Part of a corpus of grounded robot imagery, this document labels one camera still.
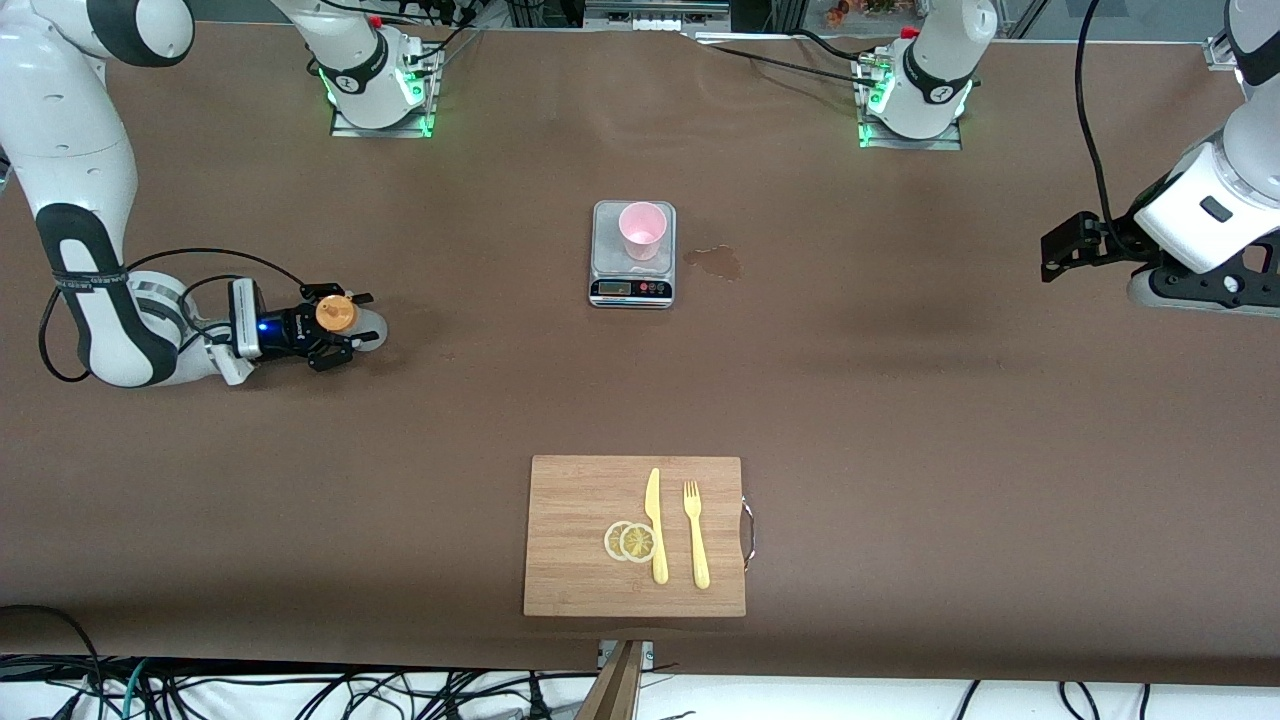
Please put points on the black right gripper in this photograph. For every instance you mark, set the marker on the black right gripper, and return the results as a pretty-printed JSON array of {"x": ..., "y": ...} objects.
[{"x": 291, "y": 331}]

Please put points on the bamboo cutting board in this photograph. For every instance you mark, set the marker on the bamboo cutting board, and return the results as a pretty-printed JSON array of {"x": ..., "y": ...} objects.
[{"x": 580, "y": 520}]

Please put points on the aluminium frame corner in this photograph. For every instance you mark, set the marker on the aluminium frame corner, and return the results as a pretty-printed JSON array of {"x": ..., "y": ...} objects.
[{"x": 1218, "y": 52}]

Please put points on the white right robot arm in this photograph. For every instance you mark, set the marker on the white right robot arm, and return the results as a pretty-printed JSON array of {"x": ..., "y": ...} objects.
[{"x": 70, "y": 150}]

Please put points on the white power strip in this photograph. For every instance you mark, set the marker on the white power strip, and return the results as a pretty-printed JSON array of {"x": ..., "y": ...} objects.
[{"x": 655, "y": 22}]

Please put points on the squeeze bottle with orange cap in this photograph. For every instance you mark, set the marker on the squeeze bottle with orange cap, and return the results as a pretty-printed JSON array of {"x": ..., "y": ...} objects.
[{"x": 337, "y": 314}]

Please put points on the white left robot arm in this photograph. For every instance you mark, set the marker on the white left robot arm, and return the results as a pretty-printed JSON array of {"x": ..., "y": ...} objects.
[{"x": 940, "y": 70}]

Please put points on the wooden post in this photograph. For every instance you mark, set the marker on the wooden post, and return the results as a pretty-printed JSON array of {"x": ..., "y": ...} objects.
[{"x": 615, "y": 690}]

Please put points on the metal table bracket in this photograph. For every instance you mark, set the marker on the metal table bracket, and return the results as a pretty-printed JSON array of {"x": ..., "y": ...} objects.
[{"x": 648, "y": 652}]

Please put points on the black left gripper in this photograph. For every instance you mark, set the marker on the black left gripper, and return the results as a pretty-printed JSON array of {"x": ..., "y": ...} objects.
[{"x": 1110, "y": 243}]

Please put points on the yellow plastic knife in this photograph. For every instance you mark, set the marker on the yellow plastic knife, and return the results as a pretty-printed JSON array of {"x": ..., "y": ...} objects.
[{"x": 659, "y": 560}]

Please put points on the yellow plastic fork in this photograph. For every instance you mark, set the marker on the yellow plastic fork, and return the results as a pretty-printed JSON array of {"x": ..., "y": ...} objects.
[{"x": 699, "y": 560}]

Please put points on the orange background item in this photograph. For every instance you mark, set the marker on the orange background item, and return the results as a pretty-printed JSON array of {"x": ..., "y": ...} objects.
[{"x": 838, "y": 12}]

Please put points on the lemon slice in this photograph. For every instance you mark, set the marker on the lemon slice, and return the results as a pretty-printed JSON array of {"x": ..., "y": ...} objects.
[
  {"x": 611, "y": 541},
  {"x": 638, "y": 543}
]

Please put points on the pink plastic cup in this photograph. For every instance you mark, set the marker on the pink plastic cup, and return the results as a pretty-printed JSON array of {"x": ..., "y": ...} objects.
[{"x": 642, "y": 235}]

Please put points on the silver digital kitchen scale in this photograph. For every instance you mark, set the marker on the silver digital kitchen scale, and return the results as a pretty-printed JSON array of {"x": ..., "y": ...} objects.
[{"x": 632, "y": 290}]

